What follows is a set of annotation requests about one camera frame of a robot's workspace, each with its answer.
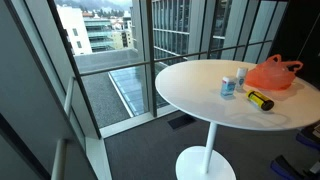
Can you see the blue and black equipment base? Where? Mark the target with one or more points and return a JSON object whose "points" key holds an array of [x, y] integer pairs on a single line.
{"points": [[301, 166]]}

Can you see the black floor vent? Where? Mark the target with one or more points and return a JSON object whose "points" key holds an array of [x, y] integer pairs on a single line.
{"points": [[181, 122]]}

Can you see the orange plastic bag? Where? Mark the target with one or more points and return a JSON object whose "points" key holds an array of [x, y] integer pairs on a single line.
{"points": [[273, 74]]}

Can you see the round white pedestal table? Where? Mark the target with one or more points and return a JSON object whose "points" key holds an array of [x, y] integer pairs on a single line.
{"points": [[194, 88]]}

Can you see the brown and yellow medicine bottle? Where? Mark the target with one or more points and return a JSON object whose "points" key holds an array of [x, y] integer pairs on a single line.
{"points": [[261, 101]]}

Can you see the blue and white medicine box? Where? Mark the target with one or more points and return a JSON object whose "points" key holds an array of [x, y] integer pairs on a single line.
{"points": [[228, 85]]}

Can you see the white bottle with blue label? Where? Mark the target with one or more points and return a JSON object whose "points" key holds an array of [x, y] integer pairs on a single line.
{"points": [[241, 76]]}

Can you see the white handrail bar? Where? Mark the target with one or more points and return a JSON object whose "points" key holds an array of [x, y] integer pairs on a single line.
{"points": [[61, 147]]}

